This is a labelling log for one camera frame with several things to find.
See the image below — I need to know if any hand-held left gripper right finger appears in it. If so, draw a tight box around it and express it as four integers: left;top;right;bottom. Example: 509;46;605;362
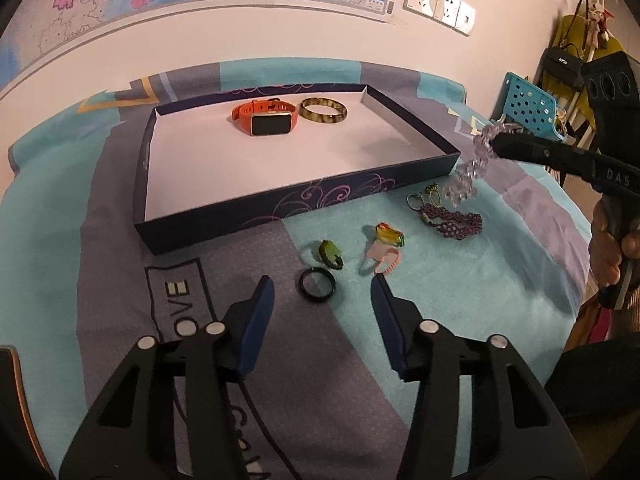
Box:
370;274;586;480

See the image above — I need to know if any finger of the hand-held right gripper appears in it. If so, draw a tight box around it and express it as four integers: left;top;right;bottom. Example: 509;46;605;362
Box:
492;131;640;194

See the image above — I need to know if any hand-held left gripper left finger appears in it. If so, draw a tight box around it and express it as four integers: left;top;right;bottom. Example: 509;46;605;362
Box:
60;276;276;480

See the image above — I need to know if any black ring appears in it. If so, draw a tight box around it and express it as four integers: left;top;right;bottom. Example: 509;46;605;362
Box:
299;268;337;302

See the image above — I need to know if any clear crystal bead bracelet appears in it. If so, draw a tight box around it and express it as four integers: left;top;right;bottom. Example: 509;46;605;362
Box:
442;121;521;207

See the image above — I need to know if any pink ring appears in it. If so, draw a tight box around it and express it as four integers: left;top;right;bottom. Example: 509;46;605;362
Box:
364;240;403;275

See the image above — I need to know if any yellow orange pendant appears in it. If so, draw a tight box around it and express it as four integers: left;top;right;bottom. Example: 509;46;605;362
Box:
375;222;405;247

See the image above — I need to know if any green jade pendant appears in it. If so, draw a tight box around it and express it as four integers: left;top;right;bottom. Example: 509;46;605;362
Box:
316;240;346;271

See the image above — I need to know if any purple beaded bracelet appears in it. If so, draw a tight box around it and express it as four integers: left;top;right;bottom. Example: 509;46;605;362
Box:
419;203;484;238

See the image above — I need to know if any dark blue cardboard box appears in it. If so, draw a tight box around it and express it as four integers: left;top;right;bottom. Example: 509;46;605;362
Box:
133;83;462;256

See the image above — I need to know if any person's right forearm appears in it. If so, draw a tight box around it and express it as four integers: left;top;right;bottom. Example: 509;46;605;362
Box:
620;280;640;335

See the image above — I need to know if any person's right hand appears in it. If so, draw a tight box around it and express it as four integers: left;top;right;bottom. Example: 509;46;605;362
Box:
589;207;640;288

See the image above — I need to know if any blue perforated plastic basket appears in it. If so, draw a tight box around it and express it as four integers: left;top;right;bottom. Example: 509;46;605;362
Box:
492;72;568;142

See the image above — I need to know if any teal grey printed blanket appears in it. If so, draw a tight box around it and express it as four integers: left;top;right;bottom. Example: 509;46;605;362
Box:
0;57;596;480

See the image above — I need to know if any black handbag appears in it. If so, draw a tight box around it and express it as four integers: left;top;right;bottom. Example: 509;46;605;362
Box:
542;45;586;92

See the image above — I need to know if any small plush toy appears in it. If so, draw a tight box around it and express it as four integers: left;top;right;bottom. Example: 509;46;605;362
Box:
585;2;613;46

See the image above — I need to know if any yellow garment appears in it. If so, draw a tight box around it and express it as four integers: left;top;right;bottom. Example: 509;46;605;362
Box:
550;14;626;121

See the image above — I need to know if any orange smartwatch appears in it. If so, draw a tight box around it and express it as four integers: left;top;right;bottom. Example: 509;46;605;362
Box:
230;98;301;137

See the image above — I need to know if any amber bangle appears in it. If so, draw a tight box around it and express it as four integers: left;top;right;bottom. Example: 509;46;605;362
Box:
298;96;348;125

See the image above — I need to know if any person's dark clothing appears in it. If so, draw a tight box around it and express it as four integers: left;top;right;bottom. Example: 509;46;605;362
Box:
545;330;640;480

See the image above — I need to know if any dark orange-edged board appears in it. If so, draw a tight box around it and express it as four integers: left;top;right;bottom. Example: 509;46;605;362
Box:
0;345;51;480

